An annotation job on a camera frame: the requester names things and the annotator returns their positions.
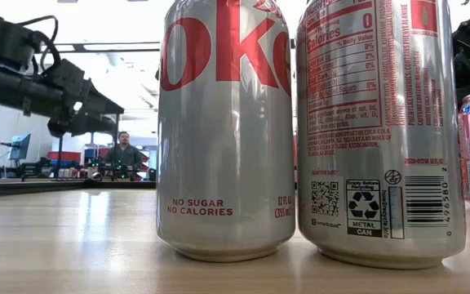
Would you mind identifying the background robot green lights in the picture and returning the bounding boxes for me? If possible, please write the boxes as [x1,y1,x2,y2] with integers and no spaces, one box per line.
[90,161,126,180]

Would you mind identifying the silver Diet Coke can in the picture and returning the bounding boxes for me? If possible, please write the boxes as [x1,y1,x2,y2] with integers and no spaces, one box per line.
[295,0,468,270]
[155,0,296,263]

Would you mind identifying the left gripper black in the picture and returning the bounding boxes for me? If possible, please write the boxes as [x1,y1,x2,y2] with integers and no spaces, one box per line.
[46,79,126,139]

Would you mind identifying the person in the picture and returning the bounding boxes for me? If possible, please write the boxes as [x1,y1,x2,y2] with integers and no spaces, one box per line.
[103,130,144,169]

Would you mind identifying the black metal stand grey box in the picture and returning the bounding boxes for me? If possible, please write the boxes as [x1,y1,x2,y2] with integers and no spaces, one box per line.
[57,108,121,180]

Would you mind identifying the stacked red bins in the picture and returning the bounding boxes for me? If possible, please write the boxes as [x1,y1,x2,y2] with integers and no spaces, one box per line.
[83,146,151,181]

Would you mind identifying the red storage bin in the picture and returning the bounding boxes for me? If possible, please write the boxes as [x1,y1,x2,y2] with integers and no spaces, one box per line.
[47,150,82,163]

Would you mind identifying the computer monitor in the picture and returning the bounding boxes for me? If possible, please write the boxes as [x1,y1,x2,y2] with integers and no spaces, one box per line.
[8,133,32,162]

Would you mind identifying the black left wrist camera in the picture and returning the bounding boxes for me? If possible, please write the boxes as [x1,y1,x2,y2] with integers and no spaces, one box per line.
[42,58,86,99]

